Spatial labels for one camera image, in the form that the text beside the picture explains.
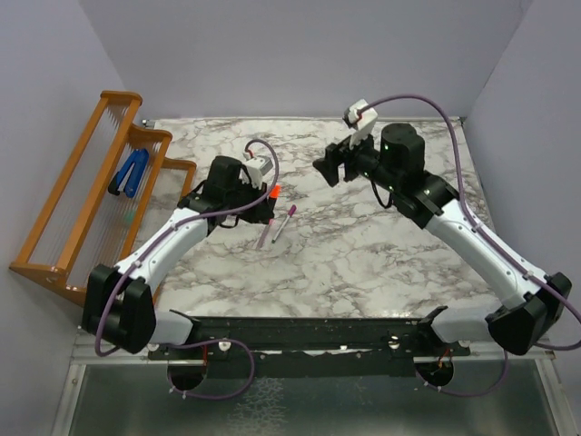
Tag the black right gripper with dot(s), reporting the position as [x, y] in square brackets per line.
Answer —
[336, 154]

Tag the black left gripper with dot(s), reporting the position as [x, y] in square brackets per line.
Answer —
[259, 214]

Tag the orange highlighter cap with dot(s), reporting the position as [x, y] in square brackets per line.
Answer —
[275, 192]

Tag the pink highlighter pen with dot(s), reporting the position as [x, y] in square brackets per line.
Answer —
[264, 234]

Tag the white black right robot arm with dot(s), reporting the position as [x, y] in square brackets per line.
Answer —
[531, 300]

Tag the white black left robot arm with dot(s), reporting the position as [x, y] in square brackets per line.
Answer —
[119, 305]

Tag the blue stapler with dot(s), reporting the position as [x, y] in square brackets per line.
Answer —
[128, 178]

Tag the green object in rack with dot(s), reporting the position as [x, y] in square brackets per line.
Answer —
[128, 218]

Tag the orange wooden rack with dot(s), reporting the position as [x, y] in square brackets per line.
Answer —
[81, 224]

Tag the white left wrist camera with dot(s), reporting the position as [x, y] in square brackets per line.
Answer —
[254, 170]

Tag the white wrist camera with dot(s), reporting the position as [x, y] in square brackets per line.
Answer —
[254, 170]
[361, 120]

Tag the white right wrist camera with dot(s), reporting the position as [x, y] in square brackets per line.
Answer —
[361, 120]

